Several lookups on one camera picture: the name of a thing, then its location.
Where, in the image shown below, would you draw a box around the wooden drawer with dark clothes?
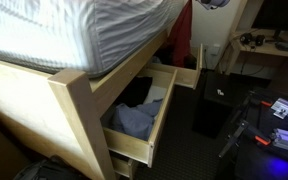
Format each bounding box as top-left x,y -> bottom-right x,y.
147,43 -> 204,90

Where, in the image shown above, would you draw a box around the orange red cloth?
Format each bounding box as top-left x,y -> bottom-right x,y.
166,0 -> 194,68

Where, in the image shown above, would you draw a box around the light blue cloth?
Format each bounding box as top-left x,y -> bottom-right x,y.
151,55 -> 162,65

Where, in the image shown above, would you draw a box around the wooden drawer with blue cloth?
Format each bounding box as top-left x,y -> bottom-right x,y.
100,68 -> 178,168

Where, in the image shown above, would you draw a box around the low wooden drawer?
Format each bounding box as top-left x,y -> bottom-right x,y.
109,151 -> 140,179

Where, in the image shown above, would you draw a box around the black speaker box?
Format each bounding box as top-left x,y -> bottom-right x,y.
192,70 -> 245,139

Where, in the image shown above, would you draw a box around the black orange bar clamp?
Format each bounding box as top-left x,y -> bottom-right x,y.
218,119 -> 272,160

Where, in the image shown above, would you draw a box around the striped sheet mattress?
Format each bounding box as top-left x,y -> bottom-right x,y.
0,0 -> 187,79

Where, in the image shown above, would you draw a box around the black headphones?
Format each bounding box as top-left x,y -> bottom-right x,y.
239,32 -> 266,48

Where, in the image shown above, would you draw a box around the small black orange clamp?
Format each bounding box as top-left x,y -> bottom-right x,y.
245,90 -> 274,108

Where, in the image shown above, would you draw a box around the black backpack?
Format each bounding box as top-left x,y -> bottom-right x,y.
13,155 -> 89,180

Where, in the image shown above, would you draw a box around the wooden desk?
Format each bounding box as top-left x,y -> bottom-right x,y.
223,28 -> 288,99

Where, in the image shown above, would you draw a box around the black work table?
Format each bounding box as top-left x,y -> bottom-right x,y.
232,88 -> 288,180

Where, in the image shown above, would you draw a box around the black monitor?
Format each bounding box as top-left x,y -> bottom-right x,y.
251,0 -> 288,42

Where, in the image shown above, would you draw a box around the white wall outlet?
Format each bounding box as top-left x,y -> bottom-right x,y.
209,43 -> 222,57

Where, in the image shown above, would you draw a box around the wooden bed frame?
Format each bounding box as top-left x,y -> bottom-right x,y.
0,8 -> 185,180

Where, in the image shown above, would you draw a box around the silver metal bracket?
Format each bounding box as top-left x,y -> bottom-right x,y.
270,97 -> 288,120

